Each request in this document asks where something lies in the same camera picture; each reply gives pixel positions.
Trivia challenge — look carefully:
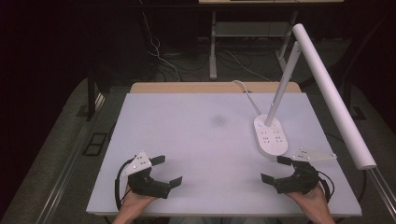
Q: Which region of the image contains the person's right hand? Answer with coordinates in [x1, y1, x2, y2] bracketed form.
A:
[284, 182, 332, 217]

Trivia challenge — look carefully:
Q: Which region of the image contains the thin white floor cable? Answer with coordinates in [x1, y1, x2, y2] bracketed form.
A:
[140, 0, 182, 82]

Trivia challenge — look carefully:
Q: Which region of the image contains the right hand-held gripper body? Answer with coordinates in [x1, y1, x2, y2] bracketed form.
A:
[274, 147, 338, 196]

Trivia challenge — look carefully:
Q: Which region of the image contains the white table board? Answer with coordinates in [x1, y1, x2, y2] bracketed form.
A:
[86, 91, 363, 218]

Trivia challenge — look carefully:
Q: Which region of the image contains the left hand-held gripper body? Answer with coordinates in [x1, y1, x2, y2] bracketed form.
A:
[120, 150, 172, 200]

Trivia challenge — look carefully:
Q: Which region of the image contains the white lamp cable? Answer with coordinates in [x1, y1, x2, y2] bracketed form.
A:
[231, 79, 263, 116]

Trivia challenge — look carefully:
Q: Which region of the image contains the grey metal table frame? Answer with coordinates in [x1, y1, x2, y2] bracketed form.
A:
[208, 9, 301, 81]

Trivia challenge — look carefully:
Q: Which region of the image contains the black floor frame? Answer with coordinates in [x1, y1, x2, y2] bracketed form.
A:
[81, 132, 109, 157]

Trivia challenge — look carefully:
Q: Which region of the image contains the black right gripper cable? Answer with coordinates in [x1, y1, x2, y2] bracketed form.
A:
[317, 170, 336, 203]

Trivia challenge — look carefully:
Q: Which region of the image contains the black stand post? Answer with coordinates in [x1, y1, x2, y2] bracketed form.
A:
[86, 69, 97, 122]

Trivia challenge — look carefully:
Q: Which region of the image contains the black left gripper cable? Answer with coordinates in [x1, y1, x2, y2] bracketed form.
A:
[114, 158, 135, 212]

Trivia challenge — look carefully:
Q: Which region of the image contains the white desk lamp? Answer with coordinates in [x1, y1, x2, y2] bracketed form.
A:
[252, 22, 377, 161]

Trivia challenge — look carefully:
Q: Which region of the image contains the aluminium rail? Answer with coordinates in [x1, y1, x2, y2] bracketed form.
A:
[366, 166, 396, 220]
[35, 92, 106, 224]

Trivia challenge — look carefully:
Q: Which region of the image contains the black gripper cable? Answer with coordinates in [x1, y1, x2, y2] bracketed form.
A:
[114, 158, 135, 212]
[317, 170, 336, 203]

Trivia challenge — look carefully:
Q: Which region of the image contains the person's left hand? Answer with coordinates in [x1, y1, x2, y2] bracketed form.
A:
[116, 184, 158, 219]

